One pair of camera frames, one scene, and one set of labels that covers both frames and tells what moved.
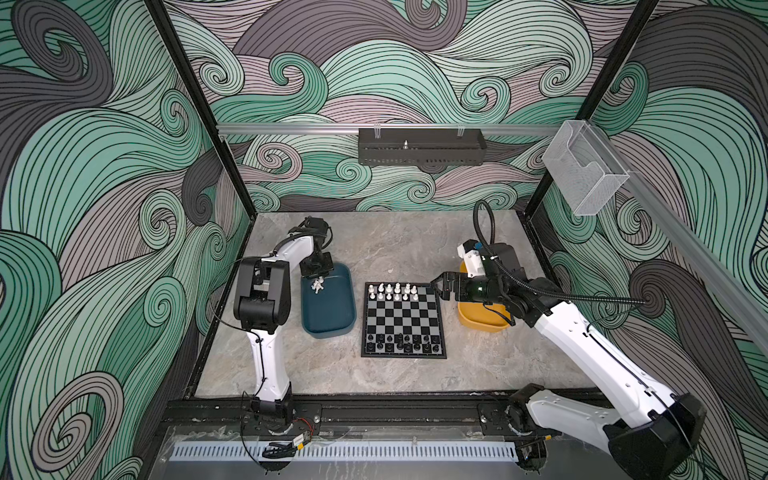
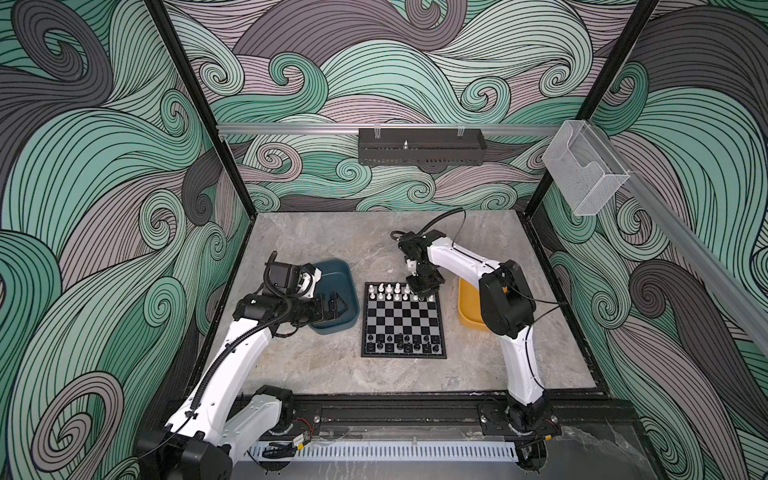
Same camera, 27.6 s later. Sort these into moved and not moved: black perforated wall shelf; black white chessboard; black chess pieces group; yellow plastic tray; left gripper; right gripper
Moved: left gripper; right gripper
Not moved: yellow plastic tray; black perforated wall shelf; black white chessboard; black chess pieces group
